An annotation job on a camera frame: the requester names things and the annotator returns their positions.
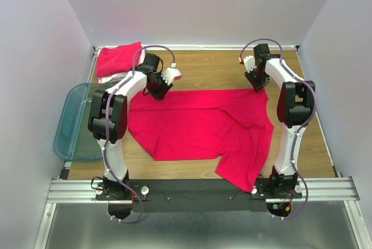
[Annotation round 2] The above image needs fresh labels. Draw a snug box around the metal lower shelf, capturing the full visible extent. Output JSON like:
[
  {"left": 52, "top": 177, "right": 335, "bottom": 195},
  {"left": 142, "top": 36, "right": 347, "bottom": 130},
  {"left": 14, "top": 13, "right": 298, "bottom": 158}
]
[{"left": 35, "top": 201, "right": 371, "bottom": 248}]

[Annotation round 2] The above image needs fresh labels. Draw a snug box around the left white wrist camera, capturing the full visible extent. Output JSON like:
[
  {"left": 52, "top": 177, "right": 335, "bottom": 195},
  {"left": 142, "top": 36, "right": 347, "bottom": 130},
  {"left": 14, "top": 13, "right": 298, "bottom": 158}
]
[{"left": 161, "top": 67, "right": 182, "bottom": 85}]

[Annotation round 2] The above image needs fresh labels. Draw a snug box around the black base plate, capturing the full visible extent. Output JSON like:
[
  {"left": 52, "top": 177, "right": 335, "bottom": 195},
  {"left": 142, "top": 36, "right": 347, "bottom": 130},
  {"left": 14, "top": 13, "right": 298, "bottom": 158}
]
[{"left": 93, "top": 178, "right": 302, "bottom": 216}]

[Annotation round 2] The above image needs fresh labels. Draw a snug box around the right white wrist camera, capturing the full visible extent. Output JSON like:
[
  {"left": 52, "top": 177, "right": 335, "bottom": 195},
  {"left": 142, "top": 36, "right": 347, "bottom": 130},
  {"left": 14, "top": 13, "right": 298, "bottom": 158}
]
[{"left": 239, "top": 55, "right": 256, "bottom": 73}]

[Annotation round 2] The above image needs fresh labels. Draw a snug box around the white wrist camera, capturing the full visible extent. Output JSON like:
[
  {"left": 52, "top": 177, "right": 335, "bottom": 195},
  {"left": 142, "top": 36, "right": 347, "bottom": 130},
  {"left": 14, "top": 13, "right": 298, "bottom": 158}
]
[
  {"left": 161, "top": 67, "right": 182, "bottom": 85},
  {"left": 239, "top": 55, "right": 256, "bottom": 73}
]

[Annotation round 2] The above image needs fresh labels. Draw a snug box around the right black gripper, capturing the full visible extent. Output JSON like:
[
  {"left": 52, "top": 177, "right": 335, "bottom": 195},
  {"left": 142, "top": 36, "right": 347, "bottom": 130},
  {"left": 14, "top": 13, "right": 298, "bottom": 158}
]
[{"left": 243, "top": 66, "right": 270, "bottom": 93}]

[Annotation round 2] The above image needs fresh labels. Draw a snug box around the purple cable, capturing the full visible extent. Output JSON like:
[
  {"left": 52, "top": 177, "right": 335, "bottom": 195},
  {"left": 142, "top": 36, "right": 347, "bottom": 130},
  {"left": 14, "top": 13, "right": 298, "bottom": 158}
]
[
  {"left": 238, "top": 38, "right": 317, "bottom": 174},
  {"left": 104, "top": 45, "right": 177, "bottom": 191}
]

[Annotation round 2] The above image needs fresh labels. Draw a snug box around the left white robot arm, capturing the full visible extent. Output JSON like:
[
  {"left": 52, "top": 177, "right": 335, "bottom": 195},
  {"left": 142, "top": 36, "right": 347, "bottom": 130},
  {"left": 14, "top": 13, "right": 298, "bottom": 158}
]
[{"left": 88, "top": 53, "right": 182, "bottom": 200}]

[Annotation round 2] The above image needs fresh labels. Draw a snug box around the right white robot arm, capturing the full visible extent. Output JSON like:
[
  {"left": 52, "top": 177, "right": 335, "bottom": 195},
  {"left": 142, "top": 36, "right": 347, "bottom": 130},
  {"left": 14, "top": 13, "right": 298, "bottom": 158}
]
[{"left": 239, "top": 44, "right": 317, "bottom": 198}]

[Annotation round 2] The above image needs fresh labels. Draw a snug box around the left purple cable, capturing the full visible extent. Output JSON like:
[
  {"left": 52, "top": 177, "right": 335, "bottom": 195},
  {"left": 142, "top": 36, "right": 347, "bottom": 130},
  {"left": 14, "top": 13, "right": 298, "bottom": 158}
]
[{"left": 104, "top": 45, "right": 177, "bottom": 191}]

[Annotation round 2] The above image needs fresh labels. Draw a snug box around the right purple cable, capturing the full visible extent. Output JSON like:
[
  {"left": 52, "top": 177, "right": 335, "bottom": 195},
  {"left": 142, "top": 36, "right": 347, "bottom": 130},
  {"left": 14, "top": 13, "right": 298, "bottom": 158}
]
[{"left": 238, "top": 38, "right": 317, "bottom": 174}]

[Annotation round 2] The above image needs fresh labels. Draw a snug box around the teal plastic bin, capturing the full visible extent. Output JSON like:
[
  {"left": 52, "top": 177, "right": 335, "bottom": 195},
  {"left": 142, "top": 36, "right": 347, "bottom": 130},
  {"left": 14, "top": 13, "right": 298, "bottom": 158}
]
[{"left": 53, "top": 83, "right": 114, "bottom": 162}]

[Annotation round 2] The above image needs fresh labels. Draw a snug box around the folded pink t-shirt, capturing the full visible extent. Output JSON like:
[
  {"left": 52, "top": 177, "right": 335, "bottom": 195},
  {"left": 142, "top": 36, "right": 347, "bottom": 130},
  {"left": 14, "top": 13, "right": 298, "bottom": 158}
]
[{"left": 98, "top": 77, "right": 116, "bottom": 83}]

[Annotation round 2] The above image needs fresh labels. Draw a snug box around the aluminium frame rail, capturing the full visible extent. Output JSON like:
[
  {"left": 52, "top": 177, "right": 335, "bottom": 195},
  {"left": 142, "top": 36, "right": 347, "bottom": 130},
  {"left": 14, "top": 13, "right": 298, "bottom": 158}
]
[{"left": 46, "top": 177, "right": 360, "bottom": 204}]

